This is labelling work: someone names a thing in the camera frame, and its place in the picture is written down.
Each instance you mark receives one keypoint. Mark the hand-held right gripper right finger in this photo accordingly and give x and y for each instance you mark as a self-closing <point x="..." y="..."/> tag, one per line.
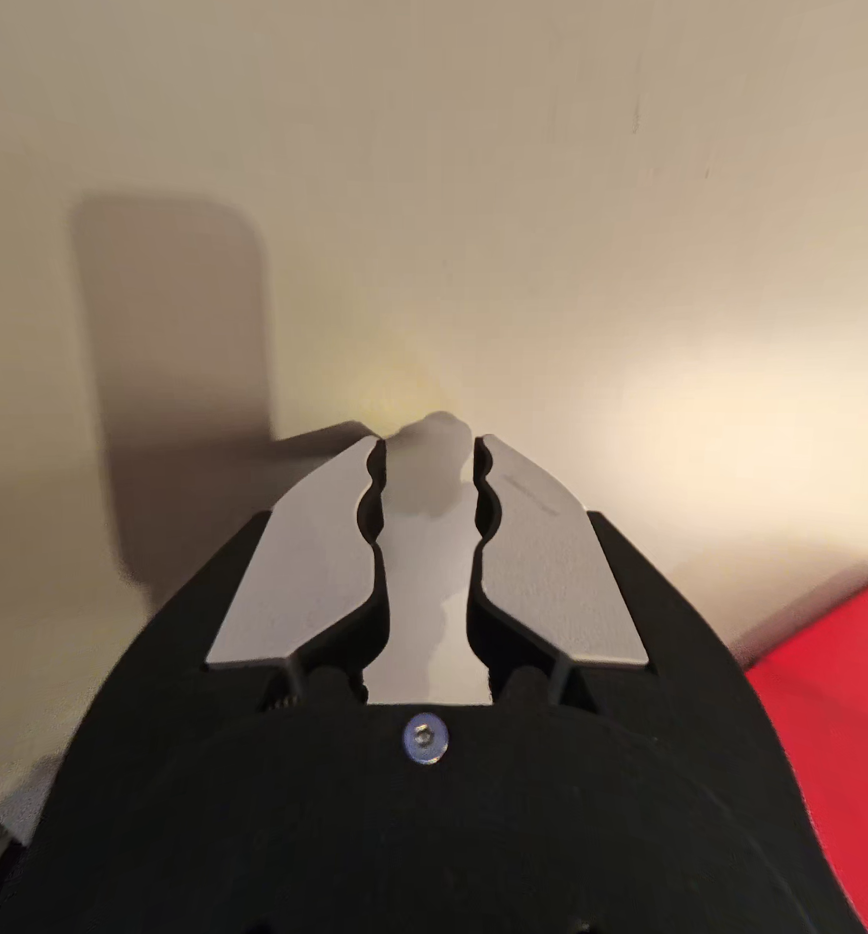
<point x="550" y="569"/>

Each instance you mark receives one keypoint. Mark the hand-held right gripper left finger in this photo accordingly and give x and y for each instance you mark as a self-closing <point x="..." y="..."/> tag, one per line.
<point x="310" y="562"/>

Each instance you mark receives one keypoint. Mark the red plastic bin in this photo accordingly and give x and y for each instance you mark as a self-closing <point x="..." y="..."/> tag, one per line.
<point x="842" y="730"/>

